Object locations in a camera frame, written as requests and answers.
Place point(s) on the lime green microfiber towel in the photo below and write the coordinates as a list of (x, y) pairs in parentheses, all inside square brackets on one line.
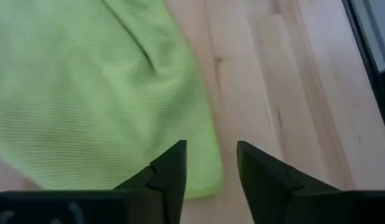
[(86, 93)]

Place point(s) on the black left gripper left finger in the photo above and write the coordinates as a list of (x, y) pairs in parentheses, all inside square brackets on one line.
[(170, 174)]

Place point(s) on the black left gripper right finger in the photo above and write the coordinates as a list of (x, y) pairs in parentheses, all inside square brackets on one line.
[(267, 186)]

